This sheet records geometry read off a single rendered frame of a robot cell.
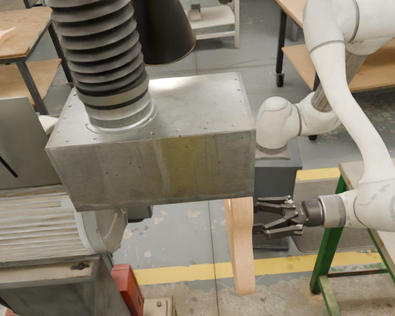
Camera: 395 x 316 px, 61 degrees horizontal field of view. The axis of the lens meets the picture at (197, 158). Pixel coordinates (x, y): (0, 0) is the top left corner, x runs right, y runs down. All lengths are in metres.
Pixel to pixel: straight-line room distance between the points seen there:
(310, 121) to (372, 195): 0.79
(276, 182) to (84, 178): 1.29
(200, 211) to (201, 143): 1.87
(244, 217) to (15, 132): 0.46
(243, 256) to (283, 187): 0.95
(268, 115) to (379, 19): 0.61
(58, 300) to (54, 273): 0.15
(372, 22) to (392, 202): 0.56
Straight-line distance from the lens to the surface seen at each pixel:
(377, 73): 3.09
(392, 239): 1.17
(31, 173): 0.69
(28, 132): 0.62
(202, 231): 2.24
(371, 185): 0.86
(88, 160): 0.52
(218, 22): 4.41
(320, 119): 1.56
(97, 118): 0.50
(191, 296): 2.02
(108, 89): 0.47
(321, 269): 1.82
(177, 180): 0.53
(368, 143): 0.90
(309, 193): 2.49
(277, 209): 0.99
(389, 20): 1.17
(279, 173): 1.68
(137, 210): 1.13
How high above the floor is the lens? 1.81
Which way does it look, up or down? 42 degrees down
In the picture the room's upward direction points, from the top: 6 degrees counter-clockwise
